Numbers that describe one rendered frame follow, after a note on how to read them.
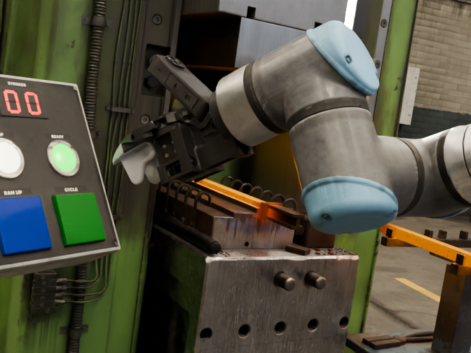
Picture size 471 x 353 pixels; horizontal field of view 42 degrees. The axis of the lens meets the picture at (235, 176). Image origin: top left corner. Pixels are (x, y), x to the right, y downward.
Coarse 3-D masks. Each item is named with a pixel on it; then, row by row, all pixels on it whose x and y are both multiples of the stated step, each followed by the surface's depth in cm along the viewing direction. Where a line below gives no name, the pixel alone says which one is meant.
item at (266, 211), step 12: (204, 180) 150; (228, 192) 138; (240, 192) 139; (252, 204) 129; (264, 204) 124; (276, 204) 126; (264, 216) 125; (276, 216) 123; (288, 216) 120; (300, 216) 118; (300, 228) 119
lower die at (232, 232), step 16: (192, 192) 141; (208, 192) 143; (160, 208) 142; (192, 208) 129; (208, 208) 129; (224, 208) 126; (240, 208) 129; (256, 208) 126; (208, 224) 122; (224, 224) 122; (240, 224) 124; (256, 224) 126; (272, 224) 128; (224, 240) 123; (240, 240) 125; (256, 240) 127; (272, 240) 129; (288, 240) 131
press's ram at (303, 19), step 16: (192, 0) 123; (208, 0) 117; (224, 0) 114; (240, 0) 115; (256, 0) 117; (272, 0) 119; (288, 0) 121; (304, 0) 122; (320, 0) 124; (336, 0) 126; (192, 16) 126; (208, 16) 122; (224, 16) 119; (240, 16) 116; (256, 16) 118; (272, 16) 119; (288, 16) 121; (304, 16) 123; (320, 16) 125; (336, 16) 127
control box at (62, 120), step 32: (0, 96) 87; (32, 96) 91; (64, 96) 97; (0, 128) 85; (32, 128) 90; (64, 128) 95; (32, 160) 88; (96, 160) 98; (0, 192) 82; (32, 192) 86; (64, 192) 90; (96, 192) 95; (0, 256) 78; (32, 256) 82; (64, 256) 86; (96, 256) 95
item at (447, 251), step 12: (384, 228) 146; (396, 228) 143; (408, 240) 139; (420, 240) 136; (432, 240) 134; (432, 252) 132; (444, 252) 129; (456, 252) 126; (468, 252) 126; (468, 264) 123
